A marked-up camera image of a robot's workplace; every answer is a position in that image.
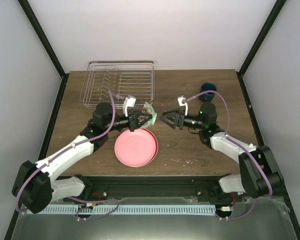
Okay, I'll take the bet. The red plate underneath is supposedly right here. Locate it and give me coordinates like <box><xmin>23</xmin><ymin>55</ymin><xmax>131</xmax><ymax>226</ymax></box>
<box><xmin>141</xmin><ymin>128</ymin><xmax>159</xmax><ymax>167</ymax></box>

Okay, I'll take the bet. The wire dish rack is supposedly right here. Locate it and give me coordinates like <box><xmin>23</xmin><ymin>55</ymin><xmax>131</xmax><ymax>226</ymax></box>
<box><xmin>80</xmin><ymin>60</ymin><xmax>155</xmax><ymax>109</ymax></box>

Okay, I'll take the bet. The green floral bowl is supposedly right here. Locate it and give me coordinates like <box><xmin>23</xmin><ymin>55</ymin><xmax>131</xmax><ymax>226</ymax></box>
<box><xmin>141</xmin><ymin>102</ymin><xmax>157</xmax><ymax>129</ymax></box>

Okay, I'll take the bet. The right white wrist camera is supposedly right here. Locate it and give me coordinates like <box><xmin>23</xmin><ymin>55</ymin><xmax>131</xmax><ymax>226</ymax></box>
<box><xmin>177</xmin><ymin>95</ymin><xmax>189</xmax><ymax>116</ymax></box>

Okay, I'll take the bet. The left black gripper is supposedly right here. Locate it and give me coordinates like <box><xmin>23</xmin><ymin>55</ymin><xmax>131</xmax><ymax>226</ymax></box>
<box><xmin>104</xmin><ymin>109</ymin><xmax>152</xmax><ymax>133</ymax></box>

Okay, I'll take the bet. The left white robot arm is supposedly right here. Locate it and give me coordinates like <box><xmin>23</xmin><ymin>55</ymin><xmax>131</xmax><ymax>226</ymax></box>
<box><xmin>12</xmin><ymin>102</ymin><xmax>155</xmax><ymax>214</ymax></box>

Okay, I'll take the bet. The light blue slotted strip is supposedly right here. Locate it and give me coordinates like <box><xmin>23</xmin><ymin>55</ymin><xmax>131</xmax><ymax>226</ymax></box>
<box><xmin>40</xmin><ymin>204</ymin><xmax>216</xmax><ymax>216</ymax></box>

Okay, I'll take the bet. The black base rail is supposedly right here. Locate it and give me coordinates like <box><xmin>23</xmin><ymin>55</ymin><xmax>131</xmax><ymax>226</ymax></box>
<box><xmin>70</xmin><ymin>175</ymin><xmax>242</xmax><ymax>204</ymax></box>

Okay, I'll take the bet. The purple cable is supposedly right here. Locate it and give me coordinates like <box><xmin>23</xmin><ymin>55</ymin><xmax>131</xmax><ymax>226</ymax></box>
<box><xmin>14</xmin><ymin>89</ymin><xmax>126</xmax><ymax>213</ymax></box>
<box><xmin>187</xmin><ymin>90</ymin><xmax>274</xmax><ymax>198</ymax></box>

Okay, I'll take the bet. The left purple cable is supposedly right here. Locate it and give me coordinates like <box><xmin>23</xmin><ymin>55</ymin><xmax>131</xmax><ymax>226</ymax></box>
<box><xmin>14</xmin><ymin>89</ymin><xmax>126</xmax><ymax>213</ymax></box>

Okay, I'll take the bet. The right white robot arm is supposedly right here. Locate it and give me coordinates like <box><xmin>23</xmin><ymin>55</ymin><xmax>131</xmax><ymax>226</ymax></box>
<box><xmin>159</xmin><ymin>102</ymin><xmax>285</xmax><ymax>202</ymax></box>

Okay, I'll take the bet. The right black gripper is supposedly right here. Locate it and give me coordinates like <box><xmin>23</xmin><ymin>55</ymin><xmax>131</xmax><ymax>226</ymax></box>
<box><xmin>159</xmin><ymin>109</ymin><xmax>205</xmax><ymax>131</ymax></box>

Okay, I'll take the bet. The pink plate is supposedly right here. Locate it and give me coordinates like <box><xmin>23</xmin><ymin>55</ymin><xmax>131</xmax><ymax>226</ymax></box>
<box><xmin>114</xmin><ymin>129</ymin><xmax>156</xmax><ymax>168</ymax></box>

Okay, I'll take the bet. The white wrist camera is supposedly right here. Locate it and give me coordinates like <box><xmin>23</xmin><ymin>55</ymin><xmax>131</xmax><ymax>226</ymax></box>
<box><xmin>177</xmin><ymin>95</ymin><xmax>189</xmax><ymax>116</ymax></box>
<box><xmin>122</xmin><ymin>95</ymin><xmax>137</xmax><ymax>117</ymax></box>

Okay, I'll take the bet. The dark blue mug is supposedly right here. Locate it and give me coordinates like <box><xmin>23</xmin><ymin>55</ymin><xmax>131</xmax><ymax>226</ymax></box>
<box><xmin>199</xmin><ymin>82</ymin><xmax>217</xmax><ymax>103</ymax></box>

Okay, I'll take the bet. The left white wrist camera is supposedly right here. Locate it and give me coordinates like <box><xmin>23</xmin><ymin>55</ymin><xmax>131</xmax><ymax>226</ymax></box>
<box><xmin>122</xmin><ymin>95</ymin><xmax>137</xmax><ymax>117</ymax></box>

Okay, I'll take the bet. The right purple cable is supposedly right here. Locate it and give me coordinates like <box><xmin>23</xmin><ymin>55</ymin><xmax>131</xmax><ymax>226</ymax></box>
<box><xmin>187</xmin><ymin>90</ymin><xmax>274</xmax><ymax>198</ymax></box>

